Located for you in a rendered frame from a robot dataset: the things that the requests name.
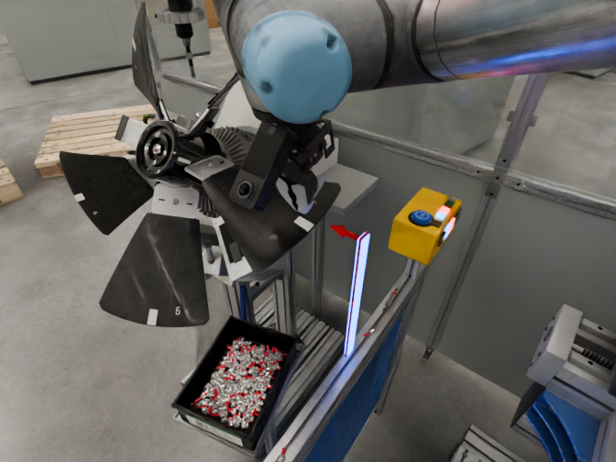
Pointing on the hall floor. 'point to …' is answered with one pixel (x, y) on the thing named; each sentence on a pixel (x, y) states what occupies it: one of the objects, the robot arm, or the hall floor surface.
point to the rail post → (396, 353)
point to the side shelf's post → (317, 267)
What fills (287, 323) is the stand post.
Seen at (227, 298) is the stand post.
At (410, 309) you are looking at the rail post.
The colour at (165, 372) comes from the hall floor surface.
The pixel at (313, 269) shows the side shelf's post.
